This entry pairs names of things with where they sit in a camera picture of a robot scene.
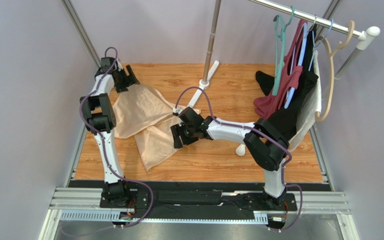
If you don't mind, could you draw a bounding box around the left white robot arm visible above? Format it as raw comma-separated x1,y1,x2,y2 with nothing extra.
79,57,137,208

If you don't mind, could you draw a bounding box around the beige wooden hanger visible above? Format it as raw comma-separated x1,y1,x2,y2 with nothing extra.
315,20,355,123

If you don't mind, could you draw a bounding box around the maroon shirt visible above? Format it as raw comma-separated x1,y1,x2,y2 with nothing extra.
253,20,307,119

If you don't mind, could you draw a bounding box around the aluminium frame post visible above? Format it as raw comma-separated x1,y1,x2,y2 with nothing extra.
60,0,101,68

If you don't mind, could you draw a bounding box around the black garment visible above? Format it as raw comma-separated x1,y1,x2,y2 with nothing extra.
266,31,317,140

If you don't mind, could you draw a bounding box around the metal clothes rack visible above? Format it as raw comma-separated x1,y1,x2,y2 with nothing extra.
187,0,381,108

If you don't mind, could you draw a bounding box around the teal plastic hanger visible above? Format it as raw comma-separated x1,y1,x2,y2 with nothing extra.
271,5,295,96

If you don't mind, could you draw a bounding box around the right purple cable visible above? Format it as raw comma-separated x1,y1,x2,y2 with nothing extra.
174,86,303,233

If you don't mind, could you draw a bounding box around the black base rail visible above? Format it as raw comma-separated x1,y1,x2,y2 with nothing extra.
68,180,332,220

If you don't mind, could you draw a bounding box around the beige cloth napkin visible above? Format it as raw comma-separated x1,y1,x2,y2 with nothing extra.
112,83,201,174

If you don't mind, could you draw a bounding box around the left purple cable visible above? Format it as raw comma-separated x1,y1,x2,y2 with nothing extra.
79,46,155,229

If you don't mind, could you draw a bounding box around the white plastic spoon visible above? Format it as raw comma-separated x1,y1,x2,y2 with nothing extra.
235,144,246,156

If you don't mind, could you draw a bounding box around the purple cable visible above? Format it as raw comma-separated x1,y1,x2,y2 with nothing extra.
174,86,303,233
79,46,155,229

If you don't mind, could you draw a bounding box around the white towel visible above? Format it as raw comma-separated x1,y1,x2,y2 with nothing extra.
289,50,322,152

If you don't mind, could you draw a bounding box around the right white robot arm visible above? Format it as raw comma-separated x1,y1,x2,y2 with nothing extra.
170,107,291,201

